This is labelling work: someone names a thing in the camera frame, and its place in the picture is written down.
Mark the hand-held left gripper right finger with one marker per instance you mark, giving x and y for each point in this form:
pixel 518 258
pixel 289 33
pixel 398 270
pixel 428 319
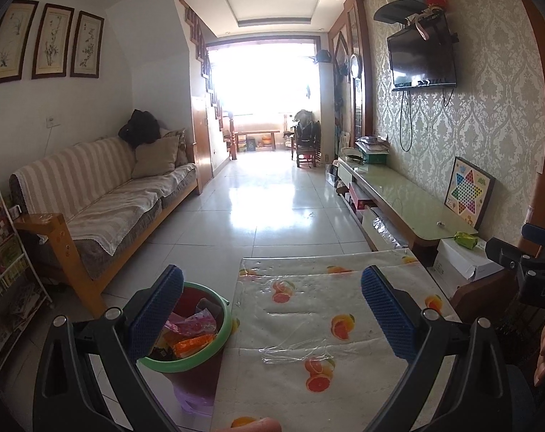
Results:
pixel 387 310

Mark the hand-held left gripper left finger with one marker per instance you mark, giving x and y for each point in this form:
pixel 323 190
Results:
pixel 157 310

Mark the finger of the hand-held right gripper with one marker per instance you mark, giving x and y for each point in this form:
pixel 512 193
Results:
pixel 542 235
pixel 511 255

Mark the red bucket green rim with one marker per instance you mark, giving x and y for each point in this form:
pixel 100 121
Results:
pixel 189 298

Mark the pink plastic wrapper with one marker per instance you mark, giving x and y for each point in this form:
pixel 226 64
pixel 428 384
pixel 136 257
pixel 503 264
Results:
pixel 191 324

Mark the orange snack wrapper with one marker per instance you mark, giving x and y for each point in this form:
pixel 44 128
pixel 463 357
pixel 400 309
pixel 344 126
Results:
pixel 191 345

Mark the person's left hand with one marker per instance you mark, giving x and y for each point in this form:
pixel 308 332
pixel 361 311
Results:
pixel 259 426

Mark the white cardboard box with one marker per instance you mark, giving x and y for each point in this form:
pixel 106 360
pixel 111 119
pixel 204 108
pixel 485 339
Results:
pixel 466 265

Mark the green packet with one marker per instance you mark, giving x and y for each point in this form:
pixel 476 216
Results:
pixel 466 240

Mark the wooden side table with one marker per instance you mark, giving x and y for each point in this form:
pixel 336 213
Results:
pixel 484 301

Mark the framed star checkers board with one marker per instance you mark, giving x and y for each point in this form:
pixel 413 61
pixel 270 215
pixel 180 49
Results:
pixel 468 191

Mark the glass top television cabinet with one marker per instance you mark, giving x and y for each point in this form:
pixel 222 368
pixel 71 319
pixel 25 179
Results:
pixel 398 193

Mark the wooden sofa striped cover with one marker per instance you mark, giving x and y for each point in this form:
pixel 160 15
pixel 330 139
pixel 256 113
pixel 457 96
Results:
pixel 101 207

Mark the red box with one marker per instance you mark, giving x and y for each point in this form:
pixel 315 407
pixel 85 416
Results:
pixel 360 195

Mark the person's right leg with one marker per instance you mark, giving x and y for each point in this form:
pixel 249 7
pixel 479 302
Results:
pixel 533 409

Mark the green box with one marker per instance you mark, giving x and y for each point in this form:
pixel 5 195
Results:
pixel 377 158

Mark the beige cushion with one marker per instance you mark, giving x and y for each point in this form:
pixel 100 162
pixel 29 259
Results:
pixel 155 157

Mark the white book rack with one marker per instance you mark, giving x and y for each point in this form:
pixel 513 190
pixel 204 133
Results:
pixel 7 270

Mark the white dish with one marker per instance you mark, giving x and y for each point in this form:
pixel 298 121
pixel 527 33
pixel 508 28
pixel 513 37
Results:
pixel 353 157

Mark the stack of bags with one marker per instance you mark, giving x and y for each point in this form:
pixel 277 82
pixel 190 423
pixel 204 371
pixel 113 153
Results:
pixel 372 145

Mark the patterned cushion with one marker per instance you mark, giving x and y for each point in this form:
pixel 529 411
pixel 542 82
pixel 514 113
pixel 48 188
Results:
pixel 178 144

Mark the wooden chair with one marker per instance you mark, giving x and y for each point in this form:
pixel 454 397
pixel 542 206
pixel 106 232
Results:
pixel 306 160

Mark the black bag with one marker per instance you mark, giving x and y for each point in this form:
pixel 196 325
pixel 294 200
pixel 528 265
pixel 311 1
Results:
pixel 139 128

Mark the wooden staircase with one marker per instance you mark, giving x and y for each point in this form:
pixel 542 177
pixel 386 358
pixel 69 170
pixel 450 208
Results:
pixel 205 99

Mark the black helmet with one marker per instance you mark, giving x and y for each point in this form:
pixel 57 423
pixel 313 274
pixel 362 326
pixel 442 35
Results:
pixel 323 56

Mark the framed plant picture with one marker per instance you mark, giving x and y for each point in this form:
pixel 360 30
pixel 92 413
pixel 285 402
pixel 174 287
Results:
pixel 9 42
pixel 87 44
pixel 53 40

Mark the wall mounted television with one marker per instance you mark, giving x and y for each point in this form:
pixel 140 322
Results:
pixel 421 56

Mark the white wall socket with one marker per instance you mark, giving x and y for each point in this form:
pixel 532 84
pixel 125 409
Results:
pixel 51 121

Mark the round wall clock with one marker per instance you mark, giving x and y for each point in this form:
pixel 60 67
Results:
pixel 355 66

